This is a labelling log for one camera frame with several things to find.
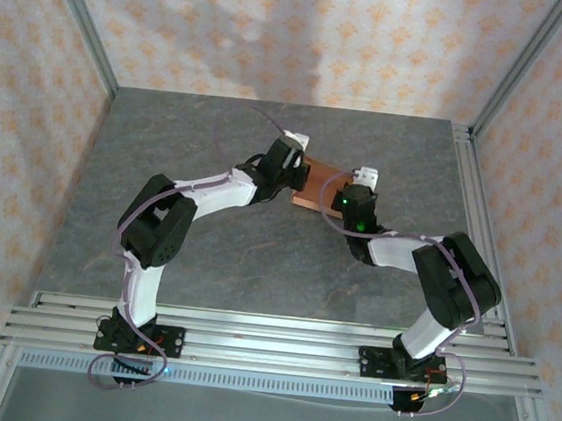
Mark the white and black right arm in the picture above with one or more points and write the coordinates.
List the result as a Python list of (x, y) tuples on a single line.
[(392, 252)]

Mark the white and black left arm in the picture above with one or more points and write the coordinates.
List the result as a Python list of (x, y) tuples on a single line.
[(212, 193)]

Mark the aluminium side rail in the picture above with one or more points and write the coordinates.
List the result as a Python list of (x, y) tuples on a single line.
[(469, 190)]

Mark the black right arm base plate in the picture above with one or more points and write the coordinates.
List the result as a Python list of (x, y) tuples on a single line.
[(371, 361)]

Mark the aluminium mounting rail beam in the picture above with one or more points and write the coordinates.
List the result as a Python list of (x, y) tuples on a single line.
[(272, 345)]

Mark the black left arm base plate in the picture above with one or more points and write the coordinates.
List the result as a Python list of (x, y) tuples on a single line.
[(172, 340)]

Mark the aluminium frame post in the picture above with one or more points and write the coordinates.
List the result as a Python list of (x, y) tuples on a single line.
[(523, 60), (80, 18)]

